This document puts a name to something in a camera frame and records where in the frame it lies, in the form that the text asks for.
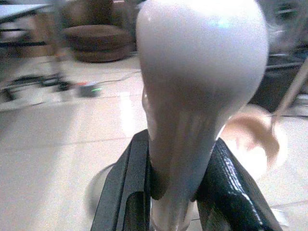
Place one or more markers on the black power strip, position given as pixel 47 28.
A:
pixel 84 89

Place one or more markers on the thin wooden broom stick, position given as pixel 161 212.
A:
pixel 292 89

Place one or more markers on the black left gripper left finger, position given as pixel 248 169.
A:
pixel 134 173

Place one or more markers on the brown round pouf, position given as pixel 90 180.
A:
pixel 98 41

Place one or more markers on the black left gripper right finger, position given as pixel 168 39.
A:
pixel 231 187

